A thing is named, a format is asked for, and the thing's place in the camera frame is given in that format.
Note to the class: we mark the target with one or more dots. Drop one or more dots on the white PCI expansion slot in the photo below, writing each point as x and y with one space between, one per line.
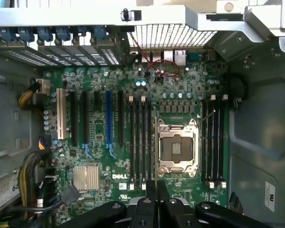
61 114

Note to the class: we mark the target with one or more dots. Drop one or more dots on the CPU socket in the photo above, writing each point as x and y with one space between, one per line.
178 147

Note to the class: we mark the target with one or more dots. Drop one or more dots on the white power connector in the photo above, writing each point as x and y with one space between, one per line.
44 86

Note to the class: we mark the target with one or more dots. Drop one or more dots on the RAM slot black latches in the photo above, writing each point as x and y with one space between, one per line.
138 142
216 142
205 142
149 142

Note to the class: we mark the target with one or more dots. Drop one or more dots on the silver chipset heatsink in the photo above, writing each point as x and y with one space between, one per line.
86 178

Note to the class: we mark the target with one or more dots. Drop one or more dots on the white certification sticker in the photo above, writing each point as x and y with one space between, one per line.
270 197

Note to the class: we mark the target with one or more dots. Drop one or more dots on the white board barcode sticker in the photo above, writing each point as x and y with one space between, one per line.
123 186

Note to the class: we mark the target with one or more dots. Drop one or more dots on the black case clip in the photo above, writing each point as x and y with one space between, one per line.
125 14

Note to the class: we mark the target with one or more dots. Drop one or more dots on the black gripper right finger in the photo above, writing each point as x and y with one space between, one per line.
173 213

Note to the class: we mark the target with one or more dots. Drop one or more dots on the silver ethernet port block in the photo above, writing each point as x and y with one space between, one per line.
180 57

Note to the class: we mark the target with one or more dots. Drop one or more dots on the long black expansion slot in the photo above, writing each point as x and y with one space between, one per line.
120 118
74 118
85 118

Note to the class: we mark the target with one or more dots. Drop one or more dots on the green motherboard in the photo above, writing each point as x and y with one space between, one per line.
104 78

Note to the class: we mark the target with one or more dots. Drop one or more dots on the small silver rear port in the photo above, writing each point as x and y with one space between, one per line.
134 54

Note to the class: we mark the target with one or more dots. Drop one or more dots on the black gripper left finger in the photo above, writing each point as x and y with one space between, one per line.
145 213

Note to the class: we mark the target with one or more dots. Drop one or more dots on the short black expansion slot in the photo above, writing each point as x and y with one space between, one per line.
97 98

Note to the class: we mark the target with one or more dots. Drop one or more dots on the RAM slot white latches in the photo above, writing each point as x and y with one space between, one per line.
222 142
210 142
144 142

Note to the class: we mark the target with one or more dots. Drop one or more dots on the blue card retention clip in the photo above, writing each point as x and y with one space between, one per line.
63 33
100 33
25 33
6 33
45 33

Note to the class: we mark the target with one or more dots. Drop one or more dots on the silver stacked port block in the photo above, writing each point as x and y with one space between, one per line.
168 57

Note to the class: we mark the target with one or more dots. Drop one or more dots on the light blue slot latch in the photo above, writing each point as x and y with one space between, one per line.
86 148
110 149

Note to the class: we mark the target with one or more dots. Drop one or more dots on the blue expansion slot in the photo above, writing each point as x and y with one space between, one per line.
109 118

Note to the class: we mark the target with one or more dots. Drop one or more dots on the grey metal PC case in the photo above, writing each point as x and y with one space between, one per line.
259 118

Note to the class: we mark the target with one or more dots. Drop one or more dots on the silver USB port block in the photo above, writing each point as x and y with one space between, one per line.
156 57
146 57

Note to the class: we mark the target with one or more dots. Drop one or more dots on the black RAM slots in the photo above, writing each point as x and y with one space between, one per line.
132 142

